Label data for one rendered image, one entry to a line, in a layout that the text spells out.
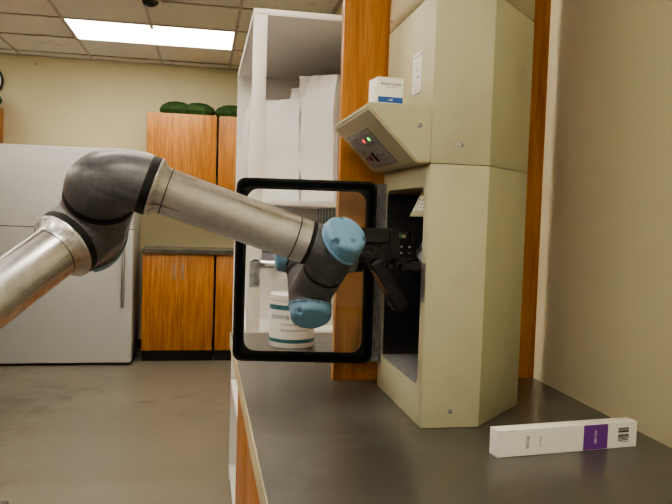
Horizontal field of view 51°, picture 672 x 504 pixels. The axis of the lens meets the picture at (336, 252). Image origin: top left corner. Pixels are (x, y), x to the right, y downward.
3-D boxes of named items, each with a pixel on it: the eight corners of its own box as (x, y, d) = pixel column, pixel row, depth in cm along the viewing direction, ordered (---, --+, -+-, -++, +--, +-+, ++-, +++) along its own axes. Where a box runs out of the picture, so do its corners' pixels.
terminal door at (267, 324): (371, 363, 155) (377, 181, 153) (232, 360, 154) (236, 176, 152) (371, 363, 156) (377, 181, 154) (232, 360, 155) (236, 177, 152)
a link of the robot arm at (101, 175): (86, 107, 110) (372, 215, 120) (77, 157, 117) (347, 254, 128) (58, 154, 102) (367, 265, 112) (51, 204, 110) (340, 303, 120)
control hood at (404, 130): (384, 173, 155) (385, 127, 154) (430, 163, 123) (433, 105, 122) (332, 170, 153) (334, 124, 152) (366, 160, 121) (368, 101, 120)
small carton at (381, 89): (392, 114, 135) (393, 83, 135) (402, 111, 130) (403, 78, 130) (368, 112, 134) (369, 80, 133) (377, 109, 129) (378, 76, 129)
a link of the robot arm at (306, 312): (304, 293, 118) (300, 243, 125) (282, 329, 126) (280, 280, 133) (347, 300, 121) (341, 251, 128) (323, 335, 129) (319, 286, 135)
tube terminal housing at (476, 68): (482, 383, 162) (497, 43, 158) (550, 425, 130) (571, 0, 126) (376, 384, 157) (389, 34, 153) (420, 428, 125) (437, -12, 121)
